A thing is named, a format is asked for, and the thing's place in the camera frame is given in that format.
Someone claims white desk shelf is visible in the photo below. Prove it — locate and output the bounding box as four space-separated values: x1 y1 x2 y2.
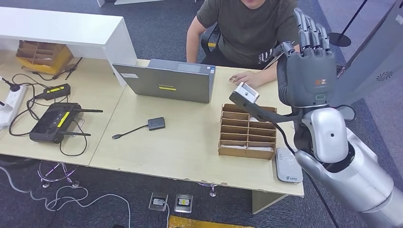
0 7 138 88

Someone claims black stanchion with pole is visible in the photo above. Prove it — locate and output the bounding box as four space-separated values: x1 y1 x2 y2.
327 0 369 48

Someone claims black cable with clip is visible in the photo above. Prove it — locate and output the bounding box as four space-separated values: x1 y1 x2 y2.
32 57 84 81

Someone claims grey card reader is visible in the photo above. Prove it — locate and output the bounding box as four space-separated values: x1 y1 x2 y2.
275 148 304 184

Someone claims grey laptop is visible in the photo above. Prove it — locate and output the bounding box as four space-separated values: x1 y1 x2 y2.
112 58 217 104

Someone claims person's left hand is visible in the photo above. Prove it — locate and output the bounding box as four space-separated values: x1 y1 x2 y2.
229 71 268 89

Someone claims person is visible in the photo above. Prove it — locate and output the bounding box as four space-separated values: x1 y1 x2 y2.
185 0 300 89

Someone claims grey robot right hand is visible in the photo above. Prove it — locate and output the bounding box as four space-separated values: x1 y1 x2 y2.
272 8 337 109

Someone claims chrome chair base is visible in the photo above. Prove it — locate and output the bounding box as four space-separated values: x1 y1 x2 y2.
37 161 81 189

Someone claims black camera cable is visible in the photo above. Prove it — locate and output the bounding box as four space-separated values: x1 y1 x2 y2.
274 123 341 228

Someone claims white power strip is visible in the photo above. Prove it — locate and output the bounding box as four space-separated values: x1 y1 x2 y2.
0 85 29 128

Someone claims black USB adapter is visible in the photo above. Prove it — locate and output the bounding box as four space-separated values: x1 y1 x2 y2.
112 117 166 140

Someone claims wooden card organizer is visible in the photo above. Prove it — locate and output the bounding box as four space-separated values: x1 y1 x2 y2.
218 104 278 161

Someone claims black power cable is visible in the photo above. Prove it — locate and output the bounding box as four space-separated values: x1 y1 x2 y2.
8 73 88 157

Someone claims black plug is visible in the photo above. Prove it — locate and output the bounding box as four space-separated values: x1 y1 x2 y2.
0 77 21 92

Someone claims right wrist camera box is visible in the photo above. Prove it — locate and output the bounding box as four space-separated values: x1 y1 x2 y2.
229 82 301 124

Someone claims brown room key card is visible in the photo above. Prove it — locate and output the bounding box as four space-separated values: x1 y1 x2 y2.
263 52 286 70

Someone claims black remote controller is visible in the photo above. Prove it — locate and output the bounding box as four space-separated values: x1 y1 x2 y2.
29 102 104 144

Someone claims white floor cable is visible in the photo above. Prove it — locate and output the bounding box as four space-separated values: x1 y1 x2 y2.
0 165 132 228

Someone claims grey kiosk stand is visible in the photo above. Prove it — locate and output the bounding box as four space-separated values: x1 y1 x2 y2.
330 0 403 122

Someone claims yellow package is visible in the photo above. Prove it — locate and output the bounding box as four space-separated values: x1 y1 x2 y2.
167 215 253 228

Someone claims black power adapter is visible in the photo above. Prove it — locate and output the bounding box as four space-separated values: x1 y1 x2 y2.
42 83 71 101

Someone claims wooden organizer with yellow wrap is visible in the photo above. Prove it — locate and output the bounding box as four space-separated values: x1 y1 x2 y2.
16 40 74 76

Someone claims metal floor socket yellow label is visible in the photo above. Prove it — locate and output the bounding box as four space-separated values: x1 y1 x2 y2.
174 194 194 214

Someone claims beige desk leg panel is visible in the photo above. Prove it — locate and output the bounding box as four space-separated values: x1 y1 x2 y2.
251 191 288 215

